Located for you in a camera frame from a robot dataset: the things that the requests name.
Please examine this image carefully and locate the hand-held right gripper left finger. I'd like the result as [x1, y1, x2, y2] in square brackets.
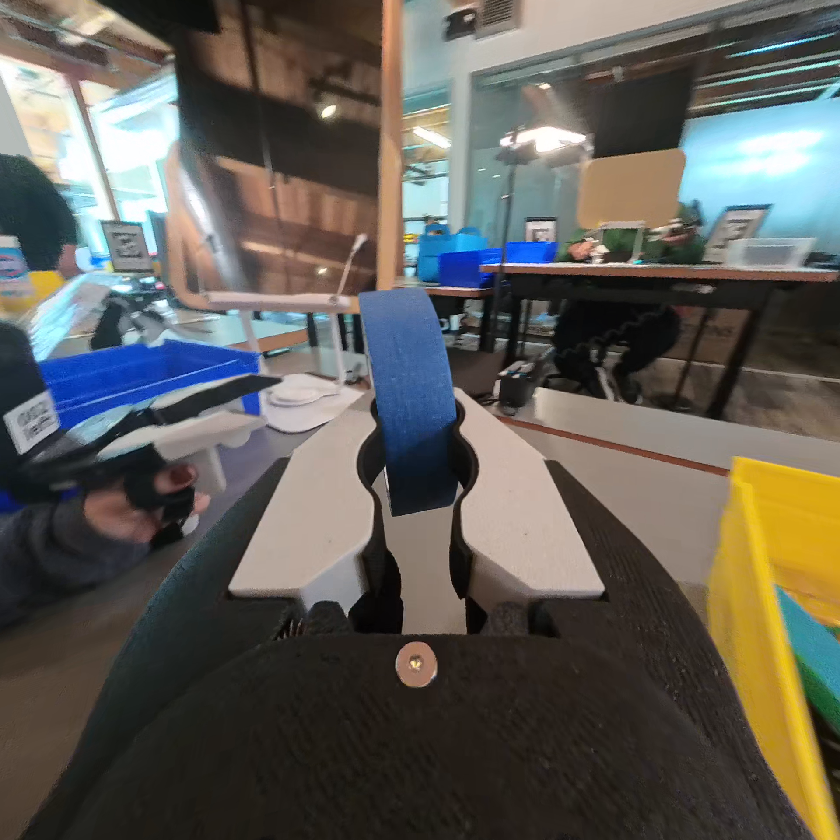
[227, 397, 395, 618]

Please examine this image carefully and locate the wooden post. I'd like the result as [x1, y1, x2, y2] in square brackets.
[376, 0, 406, 291]

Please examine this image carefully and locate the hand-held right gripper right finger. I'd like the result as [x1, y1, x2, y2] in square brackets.
[448, 387, 606, 605]

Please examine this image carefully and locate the white wipes canister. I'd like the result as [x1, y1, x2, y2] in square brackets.
[0, 235, 34, 317]

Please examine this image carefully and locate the black wall device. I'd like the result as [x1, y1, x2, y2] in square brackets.
[444, 2, 481, 42]

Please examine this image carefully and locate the green blue sponge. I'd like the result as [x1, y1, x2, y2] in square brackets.
[776, 586, 840, 739]

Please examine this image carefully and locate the person's left hand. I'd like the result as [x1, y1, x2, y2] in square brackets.
[80, 462, 212, 546]

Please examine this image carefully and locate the white desk stand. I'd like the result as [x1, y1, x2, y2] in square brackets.
[262, 231, 370, 435]

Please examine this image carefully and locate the blue tape roll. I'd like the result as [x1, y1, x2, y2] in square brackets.
[357, 287, 459, 517]

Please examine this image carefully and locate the person's left forearm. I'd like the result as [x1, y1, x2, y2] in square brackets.
[0, 495, 155, 632]

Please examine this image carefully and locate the black battery charger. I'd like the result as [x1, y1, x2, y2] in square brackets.
[495, 360, 544, 409]

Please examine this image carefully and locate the clear plastic container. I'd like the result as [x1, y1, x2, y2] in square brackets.
[727, 235, 819, 268]

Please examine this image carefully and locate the black wall screen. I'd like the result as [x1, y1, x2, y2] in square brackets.
[592, 64, 698, 160]

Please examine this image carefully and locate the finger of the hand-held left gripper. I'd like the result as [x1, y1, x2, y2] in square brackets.
[97, 412, 269, 496]
[134, 374, 284, 426]

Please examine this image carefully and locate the wall vent grille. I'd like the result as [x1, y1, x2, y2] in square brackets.
[474, 0, 524, 42]

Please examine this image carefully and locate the wooden work table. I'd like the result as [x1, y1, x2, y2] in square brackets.
[478, 261, 840, 422]

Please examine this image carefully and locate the studio light on stand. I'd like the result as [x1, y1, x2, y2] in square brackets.
[493, 123, 589, 395]

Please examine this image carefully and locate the yellow plastic bin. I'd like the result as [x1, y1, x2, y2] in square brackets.
[707, 456, 840, 840]

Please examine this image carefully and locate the beige rounded panel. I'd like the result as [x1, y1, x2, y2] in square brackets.
[576, 147, 688, 228]

